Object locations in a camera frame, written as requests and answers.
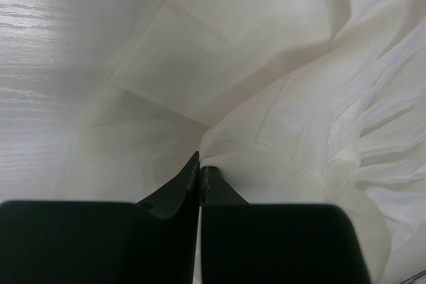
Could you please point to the white pleated skirt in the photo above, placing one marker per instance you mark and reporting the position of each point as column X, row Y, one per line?
column 293, row 101

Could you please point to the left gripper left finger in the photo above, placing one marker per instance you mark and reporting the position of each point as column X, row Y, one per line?
column 150, row 241

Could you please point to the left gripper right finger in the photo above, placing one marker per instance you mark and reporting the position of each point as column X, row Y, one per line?
column 274, row 243

